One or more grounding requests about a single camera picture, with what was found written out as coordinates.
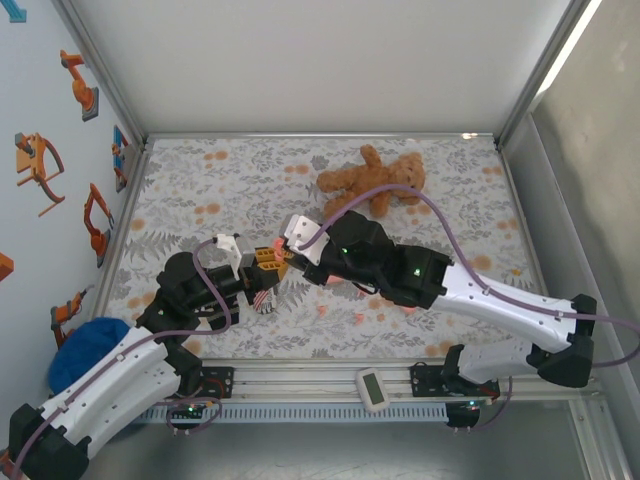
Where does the flag print striped case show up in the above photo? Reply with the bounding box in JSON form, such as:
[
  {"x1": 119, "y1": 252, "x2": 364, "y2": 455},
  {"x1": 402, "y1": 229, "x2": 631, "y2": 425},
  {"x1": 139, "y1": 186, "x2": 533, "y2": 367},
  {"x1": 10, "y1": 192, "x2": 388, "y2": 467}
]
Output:
[{"x1": 251, "y1": 287, "x2": 279, "y2": 316}]

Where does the brown teddy bear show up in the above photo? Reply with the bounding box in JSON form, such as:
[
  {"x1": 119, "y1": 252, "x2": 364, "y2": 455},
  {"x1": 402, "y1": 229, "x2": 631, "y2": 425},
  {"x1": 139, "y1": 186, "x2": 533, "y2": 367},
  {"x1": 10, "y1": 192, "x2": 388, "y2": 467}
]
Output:
[{"x1": 316, "y1": 143, "x2": 427, "y2": 224}]

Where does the floral print tablecloth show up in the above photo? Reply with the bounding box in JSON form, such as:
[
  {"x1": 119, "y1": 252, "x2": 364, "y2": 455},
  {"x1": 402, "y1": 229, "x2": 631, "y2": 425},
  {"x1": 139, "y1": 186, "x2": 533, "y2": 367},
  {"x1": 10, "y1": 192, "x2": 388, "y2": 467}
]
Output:
[{"x1": 102, "y1": 137, "x2": 547, "y2": 360}]

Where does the blue cloth bundle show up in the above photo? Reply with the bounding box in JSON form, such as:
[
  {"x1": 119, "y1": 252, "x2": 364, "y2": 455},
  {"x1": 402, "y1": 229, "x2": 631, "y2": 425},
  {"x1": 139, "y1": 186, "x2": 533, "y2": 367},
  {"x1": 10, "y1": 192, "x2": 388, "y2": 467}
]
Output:
[{"x1": 47, "y1": 316, "x2": 135, "y2": 401}]

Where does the black control board with LED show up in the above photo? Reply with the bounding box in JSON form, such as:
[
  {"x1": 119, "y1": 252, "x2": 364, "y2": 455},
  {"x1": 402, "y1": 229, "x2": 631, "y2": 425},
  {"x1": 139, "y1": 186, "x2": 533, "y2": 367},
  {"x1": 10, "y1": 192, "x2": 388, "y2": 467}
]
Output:
[
  {"x1": 169, "y1": 399, "x2": 221, "y2": 421},
  {"x1": 446, "y1": 399, "x2": 484, "y2": 431}
]

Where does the white timer with display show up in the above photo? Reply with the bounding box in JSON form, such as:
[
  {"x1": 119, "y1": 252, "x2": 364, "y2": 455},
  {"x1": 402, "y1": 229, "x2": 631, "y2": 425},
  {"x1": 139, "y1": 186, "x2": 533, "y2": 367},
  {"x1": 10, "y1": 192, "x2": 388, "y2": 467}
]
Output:
[{"x1": 354, "y1": 366, "x2": 391, "y2": 414}]

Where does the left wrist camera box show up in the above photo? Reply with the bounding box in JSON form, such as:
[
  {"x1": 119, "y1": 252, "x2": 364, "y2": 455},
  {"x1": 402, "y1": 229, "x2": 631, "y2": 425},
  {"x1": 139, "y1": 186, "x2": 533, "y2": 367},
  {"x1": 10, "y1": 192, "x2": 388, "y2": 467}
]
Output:
[{"x1": 215, "y1": 233, "x2": 257, "y2": 274}]

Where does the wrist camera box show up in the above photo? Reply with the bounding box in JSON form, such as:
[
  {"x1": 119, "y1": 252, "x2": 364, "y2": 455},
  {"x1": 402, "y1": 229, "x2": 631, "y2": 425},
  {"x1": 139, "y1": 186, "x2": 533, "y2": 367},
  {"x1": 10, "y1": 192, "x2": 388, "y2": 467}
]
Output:
[
  {"x1": 278, "y1": 213, "x2": 335, "y2": 266},
  {"x1": 215, "y1": 233, "x2": 257, "y2": 274}
]

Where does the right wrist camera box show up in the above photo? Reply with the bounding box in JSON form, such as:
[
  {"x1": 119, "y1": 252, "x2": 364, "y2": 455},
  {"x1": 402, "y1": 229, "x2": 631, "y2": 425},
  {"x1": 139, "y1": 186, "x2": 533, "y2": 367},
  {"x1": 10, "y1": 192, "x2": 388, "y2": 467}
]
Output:
[{"x1": 278, "y1": 213, "x2": 335, "y2": 266}]

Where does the aluminium frame rail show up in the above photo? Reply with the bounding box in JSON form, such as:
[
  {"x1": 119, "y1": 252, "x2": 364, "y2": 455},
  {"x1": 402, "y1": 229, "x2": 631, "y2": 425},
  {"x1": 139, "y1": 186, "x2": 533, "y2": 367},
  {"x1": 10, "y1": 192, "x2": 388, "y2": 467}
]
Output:
[
  {"x1": 92, "y1": 142, "x2": 152, "y2": 326},
  {"x1": 497, "y1": 142, "x2": 569, "y2": 361},
  {"x1": 143, "y1": 130, "x2": 500, "y2": 143}
]

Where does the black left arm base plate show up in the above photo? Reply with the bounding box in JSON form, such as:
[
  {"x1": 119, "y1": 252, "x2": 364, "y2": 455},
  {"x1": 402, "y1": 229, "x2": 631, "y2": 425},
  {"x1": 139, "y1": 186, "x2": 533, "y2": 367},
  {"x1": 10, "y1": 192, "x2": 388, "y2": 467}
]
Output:
[{"x1": 198, "y1": 365, "x2": 237, "y2": 402}]

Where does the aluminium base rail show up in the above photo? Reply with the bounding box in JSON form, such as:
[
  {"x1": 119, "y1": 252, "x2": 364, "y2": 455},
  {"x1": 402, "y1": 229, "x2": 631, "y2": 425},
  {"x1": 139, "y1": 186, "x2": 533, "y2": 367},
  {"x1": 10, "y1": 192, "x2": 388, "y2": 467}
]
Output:
[{"x1": 199, "y1": 357, "x2": 604, "y2": 402}]

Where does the looped purple cable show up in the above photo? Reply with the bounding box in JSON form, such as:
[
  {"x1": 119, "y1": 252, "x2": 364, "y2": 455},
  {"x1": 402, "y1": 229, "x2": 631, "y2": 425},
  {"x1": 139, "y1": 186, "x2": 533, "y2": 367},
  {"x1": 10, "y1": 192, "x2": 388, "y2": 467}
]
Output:
[
  {"x1": 165, "y1": 396, "x2": 224, "y2": 438},
  {"x1": 451, "y1": 374, "x2": 519, "y2": 435}
]

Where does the white slotted cable duct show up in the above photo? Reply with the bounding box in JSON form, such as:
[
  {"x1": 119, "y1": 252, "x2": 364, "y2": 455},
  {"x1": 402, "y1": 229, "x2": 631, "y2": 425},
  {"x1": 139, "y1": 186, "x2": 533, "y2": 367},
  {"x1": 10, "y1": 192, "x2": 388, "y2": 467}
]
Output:
[{"x1": 139, "y1": 402, "x2": 450, "y2": 425}]

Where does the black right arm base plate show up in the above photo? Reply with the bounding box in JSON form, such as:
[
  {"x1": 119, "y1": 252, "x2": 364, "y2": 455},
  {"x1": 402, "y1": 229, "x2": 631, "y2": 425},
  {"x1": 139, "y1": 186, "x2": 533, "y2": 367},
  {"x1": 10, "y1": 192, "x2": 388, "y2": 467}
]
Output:
[{"x1": 408, "y1": 363, "x2": 501, "y2": 402}]

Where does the orange grey gripper wall sticker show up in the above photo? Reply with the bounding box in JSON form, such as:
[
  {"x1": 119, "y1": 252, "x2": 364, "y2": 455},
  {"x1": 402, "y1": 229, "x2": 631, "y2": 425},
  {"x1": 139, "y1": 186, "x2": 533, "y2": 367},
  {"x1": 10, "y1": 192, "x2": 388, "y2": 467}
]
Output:
[{"x1": 13, "y1": 131, "x2": 67, "y2": 218}]

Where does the aluminium frame post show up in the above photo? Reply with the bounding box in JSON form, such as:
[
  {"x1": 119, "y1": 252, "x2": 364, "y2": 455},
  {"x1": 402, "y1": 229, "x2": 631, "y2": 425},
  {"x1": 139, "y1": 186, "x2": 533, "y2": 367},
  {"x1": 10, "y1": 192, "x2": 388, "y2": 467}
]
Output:
[
  {"x1": 568, "y1": 397, "x2": 635, "y2": 480},
  {"x1": 51, "y1": 0, "x2": 150, "y2": 151},
  {"x1": 493, "y1": 0, "x2": 604, "y2": 150}
]

